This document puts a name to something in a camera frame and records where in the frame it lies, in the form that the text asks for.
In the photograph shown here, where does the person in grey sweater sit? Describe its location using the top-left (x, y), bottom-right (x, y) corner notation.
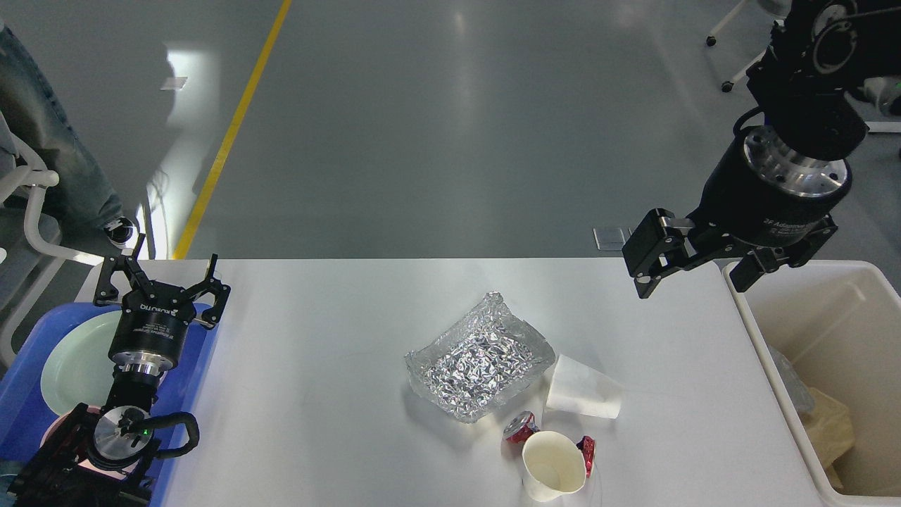
top-left (1, 23), bottom-right (138, 249)

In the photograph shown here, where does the beige waste bin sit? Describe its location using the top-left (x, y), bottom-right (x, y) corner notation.
top-left (732, 261), bottom-right (900, 506)

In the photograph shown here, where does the white paper cup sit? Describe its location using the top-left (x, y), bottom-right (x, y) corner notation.
top-left (522, 430), bottom-right (588, 503)

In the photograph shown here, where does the red foil wrapper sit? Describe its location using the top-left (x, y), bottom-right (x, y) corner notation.
top-left (503, 411), bottom-right (596, 477)

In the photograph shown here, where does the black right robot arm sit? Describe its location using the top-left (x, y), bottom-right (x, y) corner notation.
top-left (622, 1), bottom-right (899, 299)

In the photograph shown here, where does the white office chair right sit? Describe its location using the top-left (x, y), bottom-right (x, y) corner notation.
top-left (701, 1), bottom-right (776, 95)

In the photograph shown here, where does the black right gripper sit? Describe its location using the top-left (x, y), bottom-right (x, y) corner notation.
top-left (622, 126), bottom-right (852, 299)

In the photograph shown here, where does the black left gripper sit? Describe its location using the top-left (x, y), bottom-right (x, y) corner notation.
top-left (93, 234), bottom-right (232, 371)

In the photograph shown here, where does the blue plastic tray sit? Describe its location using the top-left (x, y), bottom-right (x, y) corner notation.
top-left (1, 303), bottom-right (217, 463)

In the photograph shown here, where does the pink mug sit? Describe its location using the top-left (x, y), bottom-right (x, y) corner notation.
top-left (39, 410), bottom-right (137, 480)

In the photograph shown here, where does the brown paper bag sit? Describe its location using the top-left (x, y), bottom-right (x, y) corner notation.
top-left (799, 387), bottom-right (855, 492)

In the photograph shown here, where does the light green plate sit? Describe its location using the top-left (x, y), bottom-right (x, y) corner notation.
top-left (41, 311), bottom-right (166, 416)

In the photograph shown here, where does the white napkin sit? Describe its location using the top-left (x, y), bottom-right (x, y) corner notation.
top-left (545, 354), bottom-right (624, 420)

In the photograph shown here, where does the aluminium foil tray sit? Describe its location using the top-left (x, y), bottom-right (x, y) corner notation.
top-left (403, 292), bottom-right (557, 424)

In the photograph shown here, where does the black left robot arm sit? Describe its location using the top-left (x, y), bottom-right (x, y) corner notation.
top-left (8, 253), bottom-right (232, 506)

